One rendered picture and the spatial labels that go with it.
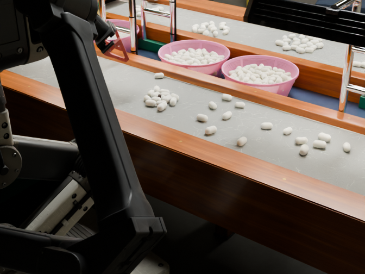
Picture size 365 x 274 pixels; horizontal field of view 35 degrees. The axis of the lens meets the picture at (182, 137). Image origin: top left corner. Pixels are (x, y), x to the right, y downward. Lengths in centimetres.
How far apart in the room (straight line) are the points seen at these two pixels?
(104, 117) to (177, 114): 101
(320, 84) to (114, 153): 143
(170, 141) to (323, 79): 72
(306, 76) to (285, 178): 75
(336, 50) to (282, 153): 84
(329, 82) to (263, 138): 51
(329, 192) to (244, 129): 40
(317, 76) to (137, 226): 147
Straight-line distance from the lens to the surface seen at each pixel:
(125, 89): 194
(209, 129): 165
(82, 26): 84
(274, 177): 144
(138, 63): 210
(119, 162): 75
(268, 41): 240
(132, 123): 167
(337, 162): 158
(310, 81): 212
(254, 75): 206
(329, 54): 230
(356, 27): 151
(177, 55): 221
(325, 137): 166
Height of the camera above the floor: 154
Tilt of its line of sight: 29 degrees down
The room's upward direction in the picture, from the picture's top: straight up
